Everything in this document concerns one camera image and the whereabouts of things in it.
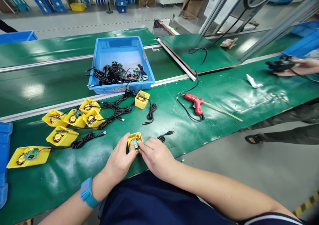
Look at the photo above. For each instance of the person's body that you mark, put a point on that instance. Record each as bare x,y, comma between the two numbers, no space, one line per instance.
149,202

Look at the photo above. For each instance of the yellow plastic crate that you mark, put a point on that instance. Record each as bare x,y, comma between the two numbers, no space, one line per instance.
77,6

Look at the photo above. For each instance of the black device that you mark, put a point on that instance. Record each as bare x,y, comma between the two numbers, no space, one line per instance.
280,64

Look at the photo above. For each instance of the green conveyor belt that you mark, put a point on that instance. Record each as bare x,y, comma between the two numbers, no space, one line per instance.
49,60

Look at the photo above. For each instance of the crumpled white paper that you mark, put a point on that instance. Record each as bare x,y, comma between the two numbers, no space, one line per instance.
253,82

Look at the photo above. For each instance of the white bar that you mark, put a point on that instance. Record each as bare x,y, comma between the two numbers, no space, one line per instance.
175,59

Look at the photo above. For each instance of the black stanchion pole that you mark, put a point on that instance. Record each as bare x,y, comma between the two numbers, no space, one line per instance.
109,1

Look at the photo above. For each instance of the aluminium frame machine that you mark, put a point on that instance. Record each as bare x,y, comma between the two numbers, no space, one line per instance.
261,11

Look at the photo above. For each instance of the crumpled beige rag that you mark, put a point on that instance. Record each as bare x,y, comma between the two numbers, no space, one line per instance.
229,43

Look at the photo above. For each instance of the person's right hand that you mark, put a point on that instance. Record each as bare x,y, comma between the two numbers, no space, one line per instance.
159,160

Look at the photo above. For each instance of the green circuit board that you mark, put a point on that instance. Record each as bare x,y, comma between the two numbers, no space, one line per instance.
31,154
135,143

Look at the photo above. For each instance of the red hot glue gun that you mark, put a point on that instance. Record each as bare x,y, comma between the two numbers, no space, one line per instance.
195,103

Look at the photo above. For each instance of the person's left hand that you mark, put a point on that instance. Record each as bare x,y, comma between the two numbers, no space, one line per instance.
117,160

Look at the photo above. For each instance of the green mat board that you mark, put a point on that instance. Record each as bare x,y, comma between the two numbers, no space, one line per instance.
197,50

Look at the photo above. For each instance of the long pale glue stick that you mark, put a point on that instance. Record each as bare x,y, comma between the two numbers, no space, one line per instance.
224,113

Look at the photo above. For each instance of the yellow plastic housing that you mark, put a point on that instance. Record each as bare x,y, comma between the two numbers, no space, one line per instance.
37,159
142,100
74,118
136,136
93,119
53,118
89,106
62,136

